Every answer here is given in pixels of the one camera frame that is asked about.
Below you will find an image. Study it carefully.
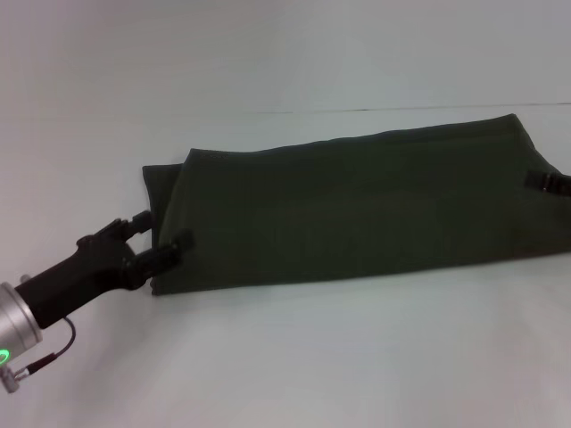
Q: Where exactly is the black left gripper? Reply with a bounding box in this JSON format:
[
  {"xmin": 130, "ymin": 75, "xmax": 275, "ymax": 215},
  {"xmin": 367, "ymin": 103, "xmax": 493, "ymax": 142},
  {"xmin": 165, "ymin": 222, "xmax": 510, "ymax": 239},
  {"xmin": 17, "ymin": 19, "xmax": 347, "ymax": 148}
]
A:
[{"xmin": 15, "ymin": 210, "xmax": 196, "ymax": 330}]

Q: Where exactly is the dark green shirt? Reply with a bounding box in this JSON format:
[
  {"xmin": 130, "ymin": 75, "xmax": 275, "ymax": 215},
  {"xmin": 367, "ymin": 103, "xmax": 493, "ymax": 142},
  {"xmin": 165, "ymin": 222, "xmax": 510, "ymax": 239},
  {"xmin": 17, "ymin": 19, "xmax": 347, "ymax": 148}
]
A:
[{"xmin": 141, "ymin": 113, "xmax": 571, "ymax": 298}]

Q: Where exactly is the dark left gripper cable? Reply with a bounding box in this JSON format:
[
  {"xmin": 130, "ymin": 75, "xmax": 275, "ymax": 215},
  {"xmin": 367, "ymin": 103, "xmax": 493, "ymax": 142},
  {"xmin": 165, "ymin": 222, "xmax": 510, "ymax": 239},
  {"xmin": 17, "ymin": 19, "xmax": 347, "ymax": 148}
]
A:
[{"xmin": 24, "ymin": 317, "xmax": 77, "ymax": 375}]

